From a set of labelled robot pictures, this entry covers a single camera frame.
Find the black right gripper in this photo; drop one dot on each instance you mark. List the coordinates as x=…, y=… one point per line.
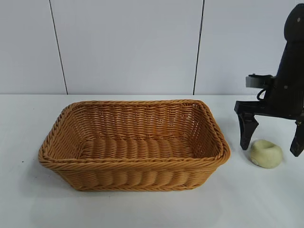
x=287, y=102

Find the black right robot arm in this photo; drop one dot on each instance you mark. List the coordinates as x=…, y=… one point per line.
x=295, y=47

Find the pale yellow egg yolk pastry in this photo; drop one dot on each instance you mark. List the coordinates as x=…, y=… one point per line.
x=266, y=156

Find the tan woven wicker basket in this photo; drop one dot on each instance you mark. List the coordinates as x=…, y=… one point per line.
x=133, y=171

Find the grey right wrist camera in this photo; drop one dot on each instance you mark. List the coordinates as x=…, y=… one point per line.
x=253, y=81

